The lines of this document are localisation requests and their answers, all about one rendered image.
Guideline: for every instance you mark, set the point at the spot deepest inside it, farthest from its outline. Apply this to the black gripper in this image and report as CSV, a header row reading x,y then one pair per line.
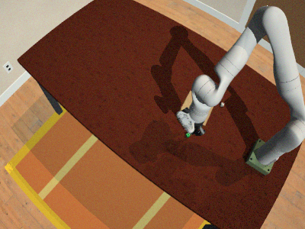
x,y
196,126

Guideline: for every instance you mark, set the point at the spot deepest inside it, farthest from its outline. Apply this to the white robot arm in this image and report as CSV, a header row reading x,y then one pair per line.
x,y
270,21

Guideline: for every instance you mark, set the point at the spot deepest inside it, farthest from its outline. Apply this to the tan square mat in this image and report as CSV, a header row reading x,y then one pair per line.
x,y
188,102

